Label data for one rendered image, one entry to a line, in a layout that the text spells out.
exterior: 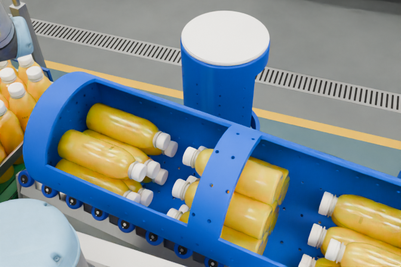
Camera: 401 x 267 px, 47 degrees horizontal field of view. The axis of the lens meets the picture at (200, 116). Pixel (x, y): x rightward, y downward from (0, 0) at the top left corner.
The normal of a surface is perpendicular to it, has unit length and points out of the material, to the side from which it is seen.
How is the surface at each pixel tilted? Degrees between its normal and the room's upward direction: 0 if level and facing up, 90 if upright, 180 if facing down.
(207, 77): 90
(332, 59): 0
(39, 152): 61
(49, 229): 7
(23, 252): 7
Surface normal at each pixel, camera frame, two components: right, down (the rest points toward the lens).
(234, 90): 0.17, 0.72
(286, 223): -0.19, -0.35
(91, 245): -0.01, -0.69
